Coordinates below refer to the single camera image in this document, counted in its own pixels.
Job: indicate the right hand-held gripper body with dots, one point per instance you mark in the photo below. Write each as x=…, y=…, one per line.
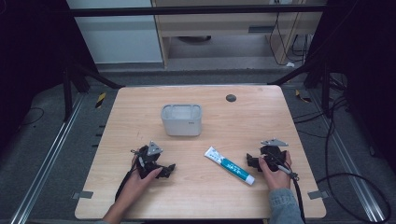
x=273, y=155

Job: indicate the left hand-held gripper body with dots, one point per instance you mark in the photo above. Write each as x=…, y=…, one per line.
x=147, y=161

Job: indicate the person's right hand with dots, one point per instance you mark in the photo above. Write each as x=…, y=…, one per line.
x=275, y=179

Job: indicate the person's left hand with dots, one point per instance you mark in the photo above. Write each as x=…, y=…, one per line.
x=137, y=183

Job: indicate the white and teal toothpaste tube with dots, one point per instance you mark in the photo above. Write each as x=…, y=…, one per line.
x=229, y=165

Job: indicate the grey plastic container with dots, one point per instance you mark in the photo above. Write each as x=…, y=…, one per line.
x=181, y=123

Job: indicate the grey round table grommet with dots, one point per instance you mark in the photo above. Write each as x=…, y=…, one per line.
x=231, y=98

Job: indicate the yellow and black floor tape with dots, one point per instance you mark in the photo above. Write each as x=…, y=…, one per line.
x=100, y=100
x=302, y=97

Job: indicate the black metal stand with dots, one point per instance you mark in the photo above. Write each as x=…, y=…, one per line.
x=67, y=93
x=325, y=90

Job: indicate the white plug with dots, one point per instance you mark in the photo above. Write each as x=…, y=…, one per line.
x=290, y=64

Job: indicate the white cabinet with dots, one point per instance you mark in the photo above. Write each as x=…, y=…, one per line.
x=118, y=40

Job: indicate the dark curtain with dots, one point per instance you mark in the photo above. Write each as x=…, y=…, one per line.
x=367, y=62
x=31, y=62

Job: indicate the light wooden desk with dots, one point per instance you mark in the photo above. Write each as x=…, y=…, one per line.
x=218, y=25

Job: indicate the grey metal table bracket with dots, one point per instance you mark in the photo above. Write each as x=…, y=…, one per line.
x=317, y=195
x=83, y=195

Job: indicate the aluminium floor rail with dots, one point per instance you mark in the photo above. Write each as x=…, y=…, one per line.
x=43, y=168
x=348, y=155

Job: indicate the black horizontal frame bar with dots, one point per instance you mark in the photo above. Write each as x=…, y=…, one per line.
x=186, y=10

